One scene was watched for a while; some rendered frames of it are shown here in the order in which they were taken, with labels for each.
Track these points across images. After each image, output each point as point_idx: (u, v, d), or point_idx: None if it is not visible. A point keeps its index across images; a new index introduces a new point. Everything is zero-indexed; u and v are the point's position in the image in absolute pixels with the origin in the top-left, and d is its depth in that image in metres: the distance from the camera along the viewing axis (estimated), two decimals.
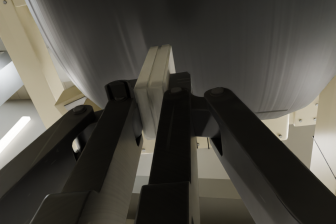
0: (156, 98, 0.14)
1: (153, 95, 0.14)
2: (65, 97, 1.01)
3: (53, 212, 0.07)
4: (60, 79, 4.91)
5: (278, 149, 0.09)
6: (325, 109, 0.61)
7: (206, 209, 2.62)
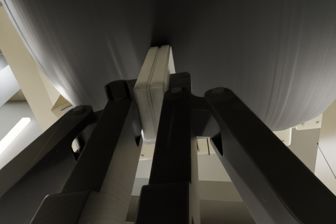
0: (157, 98, 0.14)
1: (154, 95, 0.14)
2: (62, 102, 0.99)
3: (53, 212, 0.07)
4: None
5: (278, 149, 0.09)
6: (330, 116, 0.58)
7: (207, 211, 2.59)
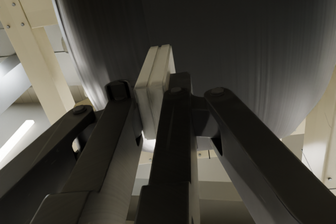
0: (156, 98, 0.14)
1: (153, 95, 0.14)
2: None
3: (53, 212, 0.07)
4: None
5: (278, 149, 0.09)
6: (311, 128, 0.70)
7: (207, 210, 2.71)
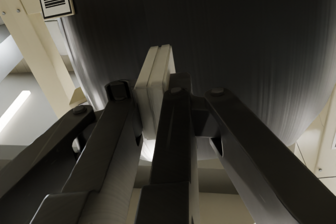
0: (156, 98, 0.14)
1: (153, 95, 0.14)
2: (79, 97, 1.13)
3: (53, 212, 0.07)
4: None
5: (278, 149, 0.09)
6: None
7: (203, 178, 2.84)
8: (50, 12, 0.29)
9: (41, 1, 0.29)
